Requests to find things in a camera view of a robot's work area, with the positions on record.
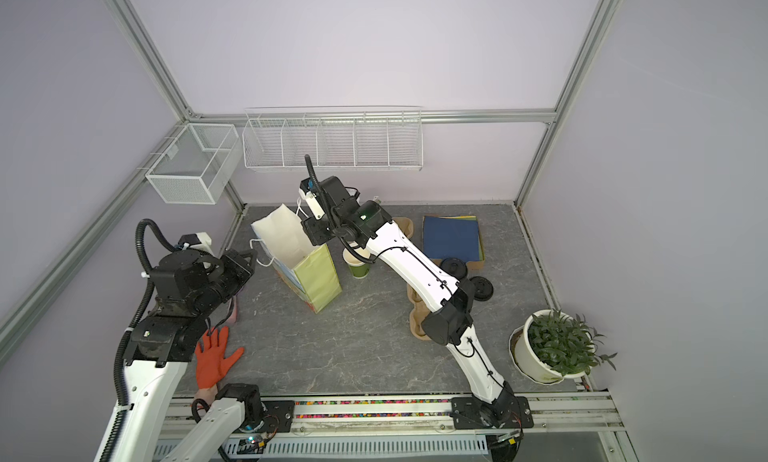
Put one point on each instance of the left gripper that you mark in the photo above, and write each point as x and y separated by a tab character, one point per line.
232	261

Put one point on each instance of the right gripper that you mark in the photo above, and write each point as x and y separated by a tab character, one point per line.
315	229

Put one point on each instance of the green paper cup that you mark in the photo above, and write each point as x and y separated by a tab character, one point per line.
358	268

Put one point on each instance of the green paper gift bag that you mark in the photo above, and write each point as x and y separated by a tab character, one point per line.
307	269

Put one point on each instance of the single brown pulp cup carrier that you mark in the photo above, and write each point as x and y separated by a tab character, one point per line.
417	315

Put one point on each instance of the black paper cup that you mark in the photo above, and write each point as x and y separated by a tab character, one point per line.
454	267

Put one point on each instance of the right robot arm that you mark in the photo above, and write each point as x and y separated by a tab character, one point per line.
449	323

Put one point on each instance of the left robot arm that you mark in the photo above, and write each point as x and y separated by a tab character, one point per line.
171	328

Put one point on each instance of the brown pulp cup carrier stack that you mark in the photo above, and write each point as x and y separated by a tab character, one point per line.
406	225

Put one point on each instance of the small white mesh basket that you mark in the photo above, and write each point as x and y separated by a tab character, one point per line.
197	164

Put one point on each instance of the cardboard tray with napkins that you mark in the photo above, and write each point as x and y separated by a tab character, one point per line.
453	237

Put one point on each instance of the black cup lid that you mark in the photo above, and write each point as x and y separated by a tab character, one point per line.
483	288

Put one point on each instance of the potted green plant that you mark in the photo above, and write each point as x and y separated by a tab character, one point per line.
552	346

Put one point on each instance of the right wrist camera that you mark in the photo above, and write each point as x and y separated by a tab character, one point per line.
311	200

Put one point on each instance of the red handled tool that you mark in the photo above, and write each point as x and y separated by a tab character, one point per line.
213	363

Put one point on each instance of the wide white wire basket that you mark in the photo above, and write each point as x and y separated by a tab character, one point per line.
335	137

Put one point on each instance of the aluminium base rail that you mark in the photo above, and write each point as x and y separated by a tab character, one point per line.
248	427

